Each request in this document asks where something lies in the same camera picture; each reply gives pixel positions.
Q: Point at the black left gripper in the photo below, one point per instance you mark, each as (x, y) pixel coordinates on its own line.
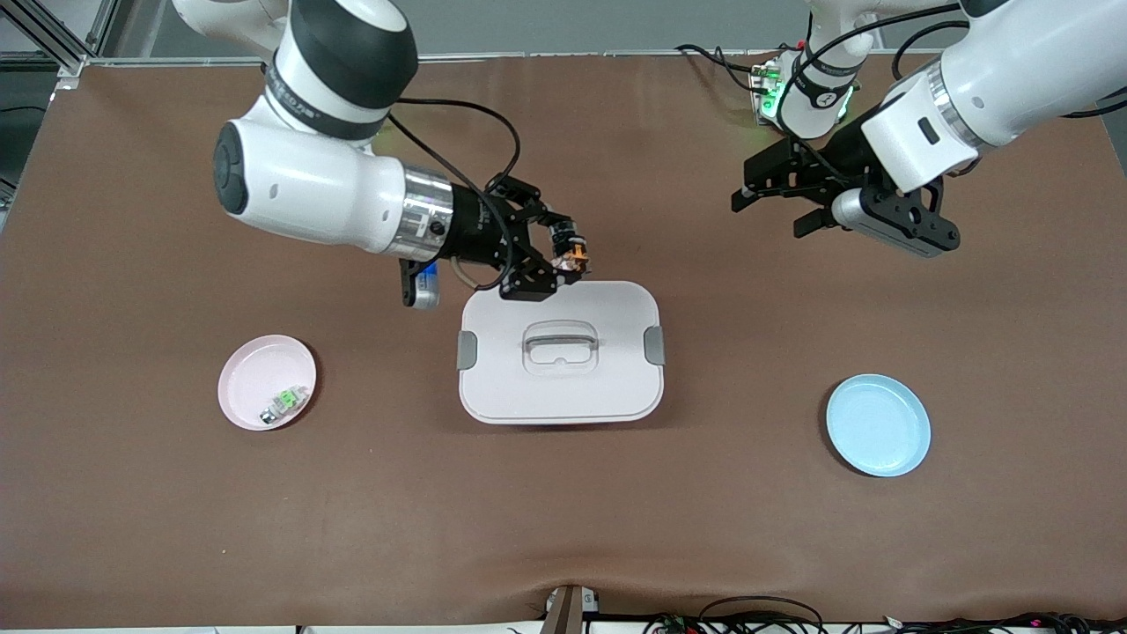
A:
(835, 155)

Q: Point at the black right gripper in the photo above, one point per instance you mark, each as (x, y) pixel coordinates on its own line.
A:
(476, 232)

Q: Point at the orange and black switch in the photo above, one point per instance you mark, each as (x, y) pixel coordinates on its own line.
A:
(574, 257)

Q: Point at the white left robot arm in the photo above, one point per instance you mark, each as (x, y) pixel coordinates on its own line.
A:
(995, 79)

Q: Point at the grey box latch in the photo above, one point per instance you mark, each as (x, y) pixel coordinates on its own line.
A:
(655, 344)
(467, 350)

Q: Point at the white lidded storage box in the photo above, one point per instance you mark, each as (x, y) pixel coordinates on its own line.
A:
(561, 387)

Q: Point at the light blue round plate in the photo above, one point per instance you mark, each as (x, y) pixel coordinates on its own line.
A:
(878, 427)

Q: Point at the pink round plate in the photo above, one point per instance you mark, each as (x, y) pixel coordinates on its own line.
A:
(255, 387)

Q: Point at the silver table edge rail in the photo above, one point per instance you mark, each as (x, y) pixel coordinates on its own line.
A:
(563, 55)

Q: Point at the green and silver switch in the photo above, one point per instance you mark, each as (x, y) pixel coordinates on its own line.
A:
(287, 401)

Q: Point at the metal table clamp bracket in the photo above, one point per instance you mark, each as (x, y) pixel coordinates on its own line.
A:
(563, 612)

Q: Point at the aluminium frame profile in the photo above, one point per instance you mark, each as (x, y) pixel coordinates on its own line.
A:
(75, 44)

